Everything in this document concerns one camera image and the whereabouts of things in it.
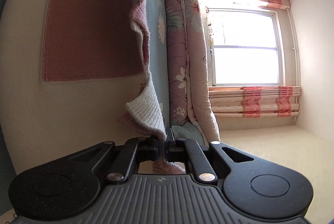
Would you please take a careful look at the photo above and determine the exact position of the bright window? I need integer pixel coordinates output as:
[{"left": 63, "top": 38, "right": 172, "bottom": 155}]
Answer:
[{"left": 205, "top": 7, "right": 285, "bottom": 87}]

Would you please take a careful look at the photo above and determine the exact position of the pink floral folded quilt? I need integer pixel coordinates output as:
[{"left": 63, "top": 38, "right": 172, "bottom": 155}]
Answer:
[{"left": 165, "top": 0, "right": 220, "bottom": 145}]

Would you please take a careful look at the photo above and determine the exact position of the pink and cream knit sweater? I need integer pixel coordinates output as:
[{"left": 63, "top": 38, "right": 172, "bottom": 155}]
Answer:
[{"left": 0, "top": 0, "right": 186, "bottom": 176}]

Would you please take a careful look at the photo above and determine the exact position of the blue floral bed sheet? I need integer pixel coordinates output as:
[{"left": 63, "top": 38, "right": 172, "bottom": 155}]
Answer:
[{"left": 146, "top": 0, "right": 170, "bottom": 135}]

